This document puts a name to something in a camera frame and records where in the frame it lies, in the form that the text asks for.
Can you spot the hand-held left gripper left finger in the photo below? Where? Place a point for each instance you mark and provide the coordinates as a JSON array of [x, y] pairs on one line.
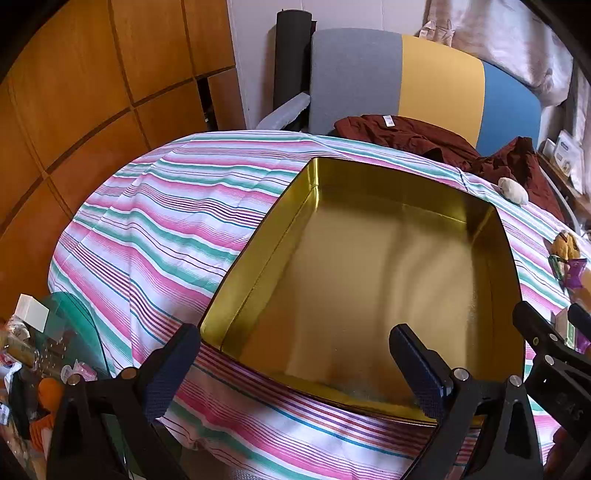
[[166, 374]]

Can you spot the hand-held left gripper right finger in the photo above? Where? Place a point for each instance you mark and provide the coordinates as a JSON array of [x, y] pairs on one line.
[[418, 369]]

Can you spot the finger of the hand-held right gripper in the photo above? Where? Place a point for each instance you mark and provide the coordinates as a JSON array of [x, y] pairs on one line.
[[531, 323], [581, 318]]

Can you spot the green white snack packet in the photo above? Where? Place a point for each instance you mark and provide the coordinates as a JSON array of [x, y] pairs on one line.
[[564, 330]]

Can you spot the purple snack packet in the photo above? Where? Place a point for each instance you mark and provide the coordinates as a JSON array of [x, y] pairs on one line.
[[577, 272]]

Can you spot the small green packet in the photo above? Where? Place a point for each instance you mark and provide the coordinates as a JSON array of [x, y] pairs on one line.
[[556, 266]]

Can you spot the gold metal tin box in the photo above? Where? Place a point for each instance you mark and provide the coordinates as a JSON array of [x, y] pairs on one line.
[[369, 277]]

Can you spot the white fluffy pouch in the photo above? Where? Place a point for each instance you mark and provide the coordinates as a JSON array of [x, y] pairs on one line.
[[512, 190]]

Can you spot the green glass side table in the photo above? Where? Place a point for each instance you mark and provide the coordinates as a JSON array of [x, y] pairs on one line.
[[74, 318]]

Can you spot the orange object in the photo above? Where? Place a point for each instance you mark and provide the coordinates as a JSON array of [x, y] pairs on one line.
[[46, 397]]

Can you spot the wooden desk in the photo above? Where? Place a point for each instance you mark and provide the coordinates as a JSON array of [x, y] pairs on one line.
[[561, 187]]

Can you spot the striped pink green tablecloth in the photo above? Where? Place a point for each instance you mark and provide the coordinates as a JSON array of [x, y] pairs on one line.
[[184, 230]]

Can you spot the small white box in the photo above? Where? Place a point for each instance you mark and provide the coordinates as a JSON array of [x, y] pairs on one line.
[[32, 313]]

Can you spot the white blue box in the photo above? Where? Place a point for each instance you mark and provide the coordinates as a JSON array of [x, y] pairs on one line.
[[568, 152]]

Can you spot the dark red garment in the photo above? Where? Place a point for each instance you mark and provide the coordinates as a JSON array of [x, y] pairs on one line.
[[401, 134]]

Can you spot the pale patterned curtain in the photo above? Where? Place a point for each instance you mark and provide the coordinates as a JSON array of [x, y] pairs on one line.
[[508, 41]]

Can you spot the wooden wardrobe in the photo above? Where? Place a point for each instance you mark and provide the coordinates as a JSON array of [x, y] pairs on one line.
[[92, 92]]

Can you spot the grey yellow blue chair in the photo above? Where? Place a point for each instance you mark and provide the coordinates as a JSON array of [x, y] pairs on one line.
[[355, 78]]

